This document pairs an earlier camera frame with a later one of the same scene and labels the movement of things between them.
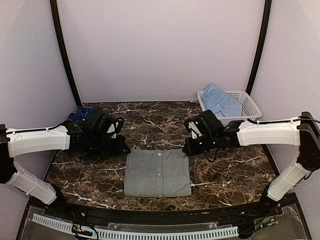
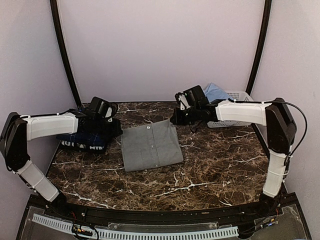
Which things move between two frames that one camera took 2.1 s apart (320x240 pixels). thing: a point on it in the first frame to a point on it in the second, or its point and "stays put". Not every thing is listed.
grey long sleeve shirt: x=157 y=173 to x=149 y=146
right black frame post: x=258 y=58 stays put
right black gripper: x=191 y=150 to x=178 y=120
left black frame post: x=59 y=33 stays put
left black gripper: x=118 y=149 to x=116 y=130
